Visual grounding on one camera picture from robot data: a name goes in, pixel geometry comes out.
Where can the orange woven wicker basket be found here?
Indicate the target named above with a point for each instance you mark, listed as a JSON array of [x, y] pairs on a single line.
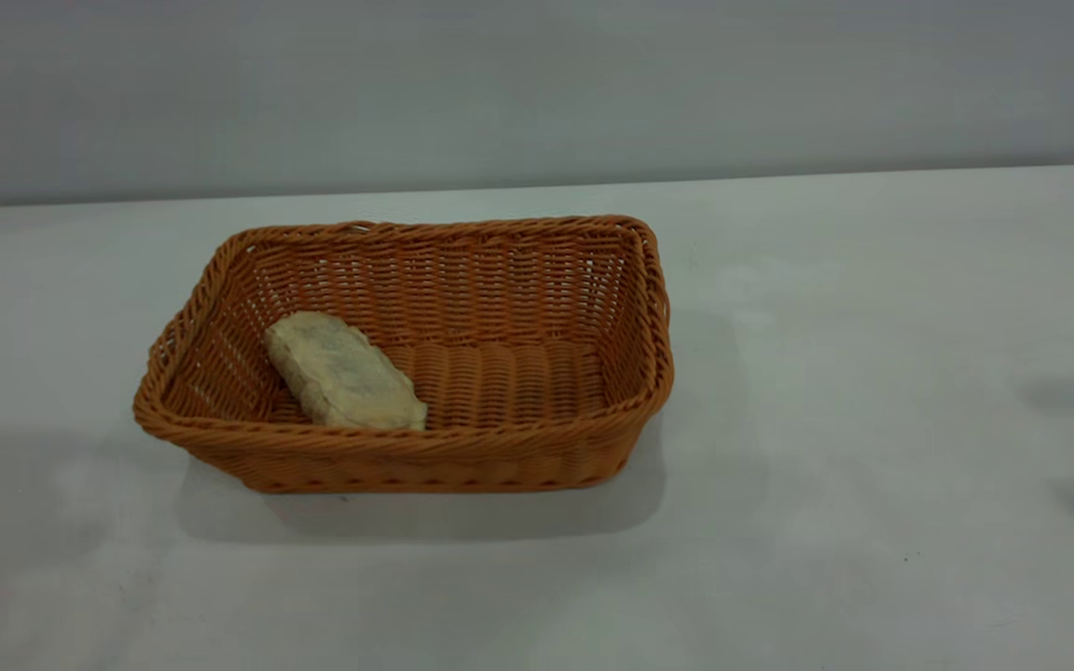
[[518, 382]]

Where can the striped oblong bread roll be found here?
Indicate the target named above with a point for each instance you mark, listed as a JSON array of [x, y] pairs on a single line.
[[341, 373]]

